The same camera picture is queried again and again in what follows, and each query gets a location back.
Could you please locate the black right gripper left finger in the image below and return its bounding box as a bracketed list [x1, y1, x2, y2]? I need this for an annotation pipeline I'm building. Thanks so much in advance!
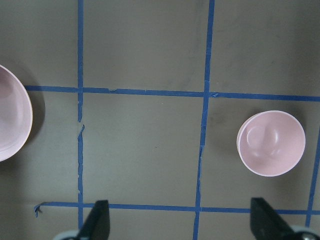
[76, 200, 111, 240]

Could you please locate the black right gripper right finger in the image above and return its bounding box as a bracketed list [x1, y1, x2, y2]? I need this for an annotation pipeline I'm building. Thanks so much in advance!
[250, 197, 306, 240]

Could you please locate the pink bowl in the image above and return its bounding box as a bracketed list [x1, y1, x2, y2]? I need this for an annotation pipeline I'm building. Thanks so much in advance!
[236, 110, 306, 177]

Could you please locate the pink plate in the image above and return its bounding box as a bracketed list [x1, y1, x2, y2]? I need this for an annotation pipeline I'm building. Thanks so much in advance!
[0, 66, 33, 161]

